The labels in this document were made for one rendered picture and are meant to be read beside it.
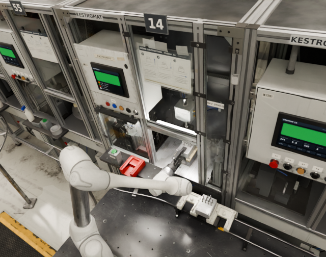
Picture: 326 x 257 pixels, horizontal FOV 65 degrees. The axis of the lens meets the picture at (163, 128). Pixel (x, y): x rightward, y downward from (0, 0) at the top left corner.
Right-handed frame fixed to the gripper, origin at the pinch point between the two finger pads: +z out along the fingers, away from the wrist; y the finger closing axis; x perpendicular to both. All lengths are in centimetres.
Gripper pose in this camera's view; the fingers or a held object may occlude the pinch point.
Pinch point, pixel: (183, 152)
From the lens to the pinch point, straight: 193.1
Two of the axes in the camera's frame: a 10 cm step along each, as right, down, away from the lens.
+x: -8.5, -2.8, 4.5
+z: 5.3, -5.6, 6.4
